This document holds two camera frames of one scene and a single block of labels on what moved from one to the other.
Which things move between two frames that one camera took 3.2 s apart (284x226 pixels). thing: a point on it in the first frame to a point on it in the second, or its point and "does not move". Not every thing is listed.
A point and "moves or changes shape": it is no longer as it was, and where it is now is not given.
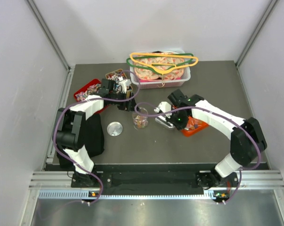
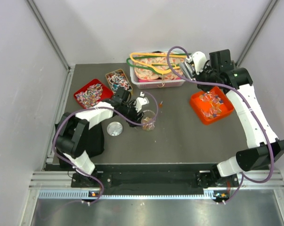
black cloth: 93,140 does not move
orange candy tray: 193,126 to 211,106
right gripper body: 178,119 to 206,75
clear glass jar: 140,121 moves or changes shape
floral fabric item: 151,66 does not move
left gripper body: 123,105 to 130,113
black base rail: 153,179 does not move
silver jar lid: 114,128 does not move
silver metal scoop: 162,119 to 189,69
